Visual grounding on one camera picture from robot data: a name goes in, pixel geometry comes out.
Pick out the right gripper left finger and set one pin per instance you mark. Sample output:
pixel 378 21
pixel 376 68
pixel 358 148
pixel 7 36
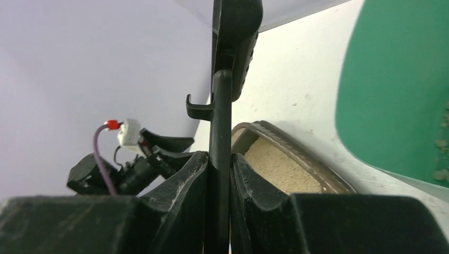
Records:
pixel 169 219

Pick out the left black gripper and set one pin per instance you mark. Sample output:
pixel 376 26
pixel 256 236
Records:
pixel 167 154

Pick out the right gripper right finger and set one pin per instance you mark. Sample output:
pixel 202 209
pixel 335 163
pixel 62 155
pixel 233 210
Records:
pixel 266 220

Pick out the dark plastic litter tray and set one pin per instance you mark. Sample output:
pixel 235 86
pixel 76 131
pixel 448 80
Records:
pixel 246 133

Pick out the black slotted litter scoop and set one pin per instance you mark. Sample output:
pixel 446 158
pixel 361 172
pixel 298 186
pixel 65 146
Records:
pixel 235 27

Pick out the green plastic bin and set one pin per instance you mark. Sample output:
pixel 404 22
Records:
pixel 393 89

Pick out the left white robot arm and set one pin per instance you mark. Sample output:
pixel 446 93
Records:
pixel 90 178

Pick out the beige cat litter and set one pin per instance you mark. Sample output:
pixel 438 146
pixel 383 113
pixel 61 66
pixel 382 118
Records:
pixel 279 169

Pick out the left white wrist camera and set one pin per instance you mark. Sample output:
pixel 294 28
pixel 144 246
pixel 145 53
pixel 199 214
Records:
pixel 129 133

